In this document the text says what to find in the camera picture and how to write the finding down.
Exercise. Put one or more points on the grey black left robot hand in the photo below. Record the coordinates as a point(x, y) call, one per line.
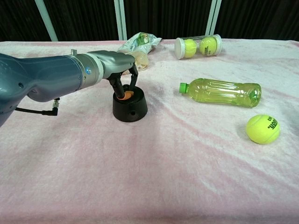
point(116, 63)

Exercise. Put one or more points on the small orange object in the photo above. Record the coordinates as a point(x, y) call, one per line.
point(128, 94)

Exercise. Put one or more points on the white slanted frame post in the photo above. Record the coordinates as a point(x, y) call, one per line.
point(213, 18)

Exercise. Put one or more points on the black curtain backdrop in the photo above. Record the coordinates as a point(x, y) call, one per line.
point(163, 16)

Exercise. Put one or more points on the blue grey left robot arm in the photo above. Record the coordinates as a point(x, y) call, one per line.
point(35, 72)

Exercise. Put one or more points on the green tea plastic bottle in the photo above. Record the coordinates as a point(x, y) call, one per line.
point(224, 92)

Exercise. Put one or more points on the tennis ball in tube with print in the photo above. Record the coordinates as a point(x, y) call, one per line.
point(208, 46)

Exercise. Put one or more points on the pink fluffy table cloth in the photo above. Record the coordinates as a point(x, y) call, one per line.
point(149, 163)

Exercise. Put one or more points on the green white snack bag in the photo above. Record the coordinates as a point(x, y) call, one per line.
point(137, 49)

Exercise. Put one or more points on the white vertical frame post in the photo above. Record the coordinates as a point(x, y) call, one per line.
point(120, 19)

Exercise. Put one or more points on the clear tennis ball tube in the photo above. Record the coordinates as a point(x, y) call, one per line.
point(198, 46)

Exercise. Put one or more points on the loose yellow tennis ball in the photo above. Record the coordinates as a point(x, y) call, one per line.
point(262, 129)

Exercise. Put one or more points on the tennis ball without visible print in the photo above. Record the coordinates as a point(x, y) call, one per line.
point(189, 47)

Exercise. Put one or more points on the black round cup base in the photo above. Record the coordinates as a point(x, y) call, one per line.
point(130, 107)

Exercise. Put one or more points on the white slanted frame bar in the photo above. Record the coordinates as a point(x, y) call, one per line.
point(46, 19)

